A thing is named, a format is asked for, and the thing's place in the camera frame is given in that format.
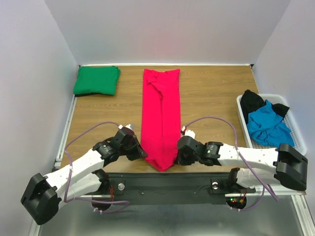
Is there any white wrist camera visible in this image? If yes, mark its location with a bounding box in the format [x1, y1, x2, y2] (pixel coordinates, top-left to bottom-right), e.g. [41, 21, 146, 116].
[181, 126, 195, 139]
[118, 123, 134, 130]

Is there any folded green t shirt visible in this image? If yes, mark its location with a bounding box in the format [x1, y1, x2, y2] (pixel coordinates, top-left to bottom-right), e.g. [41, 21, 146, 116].
[73, 66, 121, 96]

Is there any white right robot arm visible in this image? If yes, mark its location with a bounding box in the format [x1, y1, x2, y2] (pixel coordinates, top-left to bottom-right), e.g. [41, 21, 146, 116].
[177, 136, 308, 192]

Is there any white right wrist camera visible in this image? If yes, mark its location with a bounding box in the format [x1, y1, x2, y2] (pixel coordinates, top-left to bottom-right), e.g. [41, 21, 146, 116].
[181, 126, 195, 139]

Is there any white plastic laundry basket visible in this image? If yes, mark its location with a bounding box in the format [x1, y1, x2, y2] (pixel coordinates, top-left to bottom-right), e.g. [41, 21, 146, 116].
[236, 93, 307, 156]

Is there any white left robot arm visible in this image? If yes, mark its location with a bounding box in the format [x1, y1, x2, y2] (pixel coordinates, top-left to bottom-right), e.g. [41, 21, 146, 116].
[21, 126, 148, 225]

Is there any aluminium frame rail left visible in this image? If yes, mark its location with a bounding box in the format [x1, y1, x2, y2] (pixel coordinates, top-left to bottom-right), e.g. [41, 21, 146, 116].
[29, 96, 77, 236]

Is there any pink red t shirt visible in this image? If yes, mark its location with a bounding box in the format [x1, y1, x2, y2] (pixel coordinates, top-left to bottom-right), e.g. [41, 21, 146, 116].
[141, 69, 181, 172]

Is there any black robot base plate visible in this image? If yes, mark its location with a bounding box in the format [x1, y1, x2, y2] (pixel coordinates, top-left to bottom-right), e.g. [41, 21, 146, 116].
[90, 172, 255, 205]

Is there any aluminium frame rail right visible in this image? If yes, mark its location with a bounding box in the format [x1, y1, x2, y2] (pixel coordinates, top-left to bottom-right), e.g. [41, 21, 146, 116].
[250, 185, 315, 236]

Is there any blue t shirt in basket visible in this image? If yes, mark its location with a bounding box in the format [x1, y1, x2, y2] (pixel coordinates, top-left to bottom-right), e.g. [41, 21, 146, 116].
[247, 100, 294, 148]

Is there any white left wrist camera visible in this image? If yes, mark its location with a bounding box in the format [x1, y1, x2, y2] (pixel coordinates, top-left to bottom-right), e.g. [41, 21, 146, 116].
[118, 123, 134, 130]

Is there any black t shirt in basket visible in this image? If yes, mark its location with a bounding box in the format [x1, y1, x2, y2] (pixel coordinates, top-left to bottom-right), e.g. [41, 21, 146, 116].
[240, 89, 289, 118]

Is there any aluminium frame rail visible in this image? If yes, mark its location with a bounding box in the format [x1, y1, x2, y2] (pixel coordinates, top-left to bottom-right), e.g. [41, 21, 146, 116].
[250, 185, 315, 236]
[29, 96, 77, 236]

